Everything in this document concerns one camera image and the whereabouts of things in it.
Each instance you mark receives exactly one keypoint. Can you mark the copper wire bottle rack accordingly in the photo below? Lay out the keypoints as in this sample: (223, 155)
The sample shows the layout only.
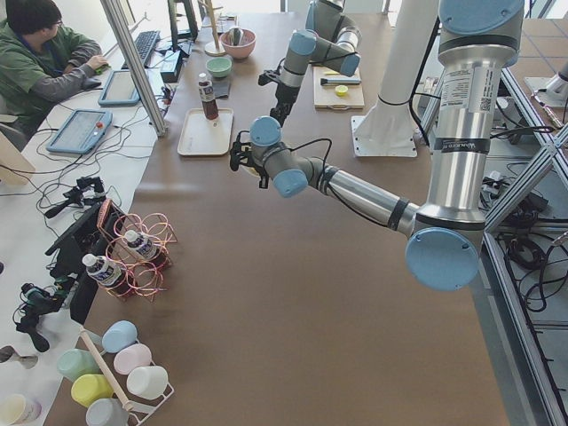
(142, 278)

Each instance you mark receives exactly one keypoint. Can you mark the metal ice scoop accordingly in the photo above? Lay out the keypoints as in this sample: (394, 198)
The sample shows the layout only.
(235, 36)

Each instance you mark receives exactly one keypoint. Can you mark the white cup rack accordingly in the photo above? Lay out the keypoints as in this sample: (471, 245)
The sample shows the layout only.
(140, 410)

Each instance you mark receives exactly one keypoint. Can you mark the yellow cup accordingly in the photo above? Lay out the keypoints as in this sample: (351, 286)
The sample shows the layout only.
(89, 388)

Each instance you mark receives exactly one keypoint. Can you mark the grey cup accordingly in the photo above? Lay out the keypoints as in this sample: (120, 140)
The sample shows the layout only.
(106, 412)

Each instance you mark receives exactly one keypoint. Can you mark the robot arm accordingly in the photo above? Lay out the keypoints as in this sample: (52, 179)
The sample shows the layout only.
(477, 40)
(330, 39)

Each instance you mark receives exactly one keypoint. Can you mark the half lemon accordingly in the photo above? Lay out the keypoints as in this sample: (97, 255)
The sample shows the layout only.
(341, 90)

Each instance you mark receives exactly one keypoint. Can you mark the seated person green jacket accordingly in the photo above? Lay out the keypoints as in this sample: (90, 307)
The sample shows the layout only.
(43, 62)

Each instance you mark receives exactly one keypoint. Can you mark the dark tea bottle on tray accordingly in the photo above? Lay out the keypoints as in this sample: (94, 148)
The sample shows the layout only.
(208, 98)

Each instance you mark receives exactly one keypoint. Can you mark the pink bowl with ice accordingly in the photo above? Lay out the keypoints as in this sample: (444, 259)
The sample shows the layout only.
(243, 48)

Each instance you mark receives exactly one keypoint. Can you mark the black keyboard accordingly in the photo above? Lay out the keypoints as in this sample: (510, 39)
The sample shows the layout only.
(145, 43)

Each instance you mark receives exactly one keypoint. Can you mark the pink cup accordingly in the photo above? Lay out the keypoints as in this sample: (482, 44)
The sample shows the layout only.
(129, 358)

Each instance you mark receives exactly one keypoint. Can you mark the wooden cutting board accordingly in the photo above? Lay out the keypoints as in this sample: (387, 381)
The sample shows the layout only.
(324, 96)

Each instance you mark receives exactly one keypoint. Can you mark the green bowl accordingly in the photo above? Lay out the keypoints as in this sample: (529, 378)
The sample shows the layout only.
(219, 67)

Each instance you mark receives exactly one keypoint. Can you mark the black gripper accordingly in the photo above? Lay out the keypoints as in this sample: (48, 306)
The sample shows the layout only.
(284, 94)
(263, 175)

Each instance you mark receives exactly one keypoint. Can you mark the white cup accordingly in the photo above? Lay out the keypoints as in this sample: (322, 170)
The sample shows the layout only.
(148, 382)

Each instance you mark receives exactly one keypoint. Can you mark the cream rabbit tray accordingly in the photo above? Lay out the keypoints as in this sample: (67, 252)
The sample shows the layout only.
(202, 137)

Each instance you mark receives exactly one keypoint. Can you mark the tea bottle in rack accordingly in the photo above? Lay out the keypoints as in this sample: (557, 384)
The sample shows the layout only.
(141, 245)
(104, 270)

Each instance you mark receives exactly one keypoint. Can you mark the wooden mug tree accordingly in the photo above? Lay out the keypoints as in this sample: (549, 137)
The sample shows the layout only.
(214, 48)

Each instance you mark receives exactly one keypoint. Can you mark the braided donut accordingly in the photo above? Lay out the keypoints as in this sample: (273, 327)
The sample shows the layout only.
(252, 171)

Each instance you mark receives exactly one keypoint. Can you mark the steel muddler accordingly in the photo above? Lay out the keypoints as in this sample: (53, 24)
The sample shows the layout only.
(329, 81)

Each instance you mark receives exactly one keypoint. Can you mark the green cup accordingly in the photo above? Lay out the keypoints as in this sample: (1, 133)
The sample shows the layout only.
(74, 363)

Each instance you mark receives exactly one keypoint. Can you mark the blue cup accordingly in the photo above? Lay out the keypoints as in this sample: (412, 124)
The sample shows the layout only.
(119, 336)

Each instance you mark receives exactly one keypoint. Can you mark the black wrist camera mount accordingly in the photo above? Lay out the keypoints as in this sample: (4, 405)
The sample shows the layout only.
(269, 76)

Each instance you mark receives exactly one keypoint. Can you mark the blue teach pendant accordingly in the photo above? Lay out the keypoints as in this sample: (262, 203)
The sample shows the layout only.
(82, 131)
(119, 90)

